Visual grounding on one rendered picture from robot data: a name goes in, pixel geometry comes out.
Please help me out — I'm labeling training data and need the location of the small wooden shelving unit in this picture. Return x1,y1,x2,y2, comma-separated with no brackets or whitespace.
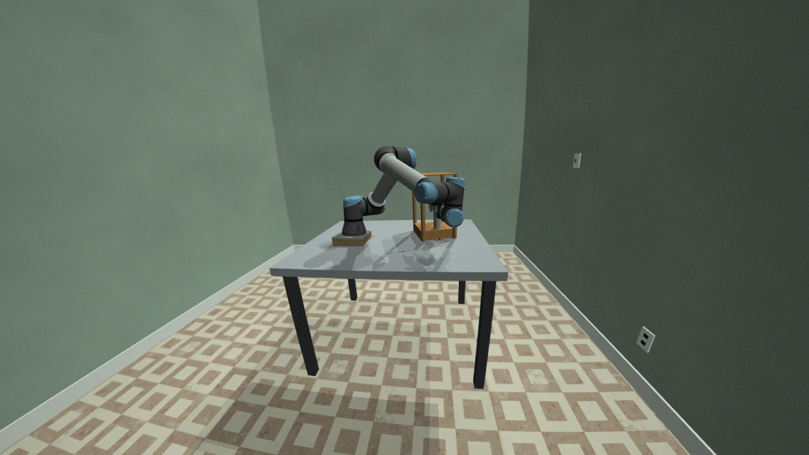
412,173,458,241

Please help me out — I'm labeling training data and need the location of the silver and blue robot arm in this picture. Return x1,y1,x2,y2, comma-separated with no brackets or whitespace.
342,146,465,236

